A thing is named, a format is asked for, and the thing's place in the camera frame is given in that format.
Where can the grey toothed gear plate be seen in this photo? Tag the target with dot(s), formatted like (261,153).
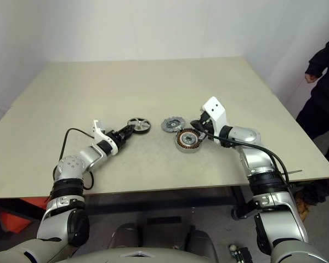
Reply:
(170,124)

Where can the person's bare hand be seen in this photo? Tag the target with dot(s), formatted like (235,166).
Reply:
(310,78)

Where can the black table frame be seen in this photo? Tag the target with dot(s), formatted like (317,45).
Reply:
(153,197)

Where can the tan brown shoe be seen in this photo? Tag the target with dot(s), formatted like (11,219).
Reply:
(303,208)

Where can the dark rounded shape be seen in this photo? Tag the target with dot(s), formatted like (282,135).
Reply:
(123,235)

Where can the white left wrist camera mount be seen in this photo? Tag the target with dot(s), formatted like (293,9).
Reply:
(98,131)

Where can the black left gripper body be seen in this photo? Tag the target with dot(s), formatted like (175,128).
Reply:
(116,136)

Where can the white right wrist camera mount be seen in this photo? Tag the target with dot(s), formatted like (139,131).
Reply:
(214,108)

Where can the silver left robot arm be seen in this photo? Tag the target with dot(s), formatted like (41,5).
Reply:
(71,164)

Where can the orange plastic object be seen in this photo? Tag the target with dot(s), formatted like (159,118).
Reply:
(13,222)

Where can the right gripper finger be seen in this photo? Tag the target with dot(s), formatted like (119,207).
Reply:
(203,136)
(198,124)

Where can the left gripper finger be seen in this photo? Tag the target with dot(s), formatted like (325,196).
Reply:
(128,134)
(129,128)

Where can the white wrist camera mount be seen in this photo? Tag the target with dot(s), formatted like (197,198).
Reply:
(98,131)
(214,108)

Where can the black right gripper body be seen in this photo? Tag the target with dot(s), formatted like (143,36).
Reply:
(208,126)

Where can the silver spoked rotor cover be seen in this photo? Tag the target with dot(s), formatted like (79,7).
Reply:
(142,124)

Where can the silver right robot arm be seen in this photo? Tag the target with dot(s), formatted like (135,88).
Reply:
(277,208)

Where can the black device with white knob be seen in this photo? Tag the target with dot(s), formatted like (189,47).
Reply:
(242,256)

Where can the motor stator with copper windings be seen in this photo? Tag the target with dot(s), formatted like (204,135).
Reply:
(186,149)

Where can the grey robot torso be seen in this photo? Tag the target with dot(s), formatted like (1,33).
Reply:
(98,257)

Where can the black caster wheel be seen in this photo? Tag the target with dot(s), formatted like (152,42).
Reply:
(235,215)

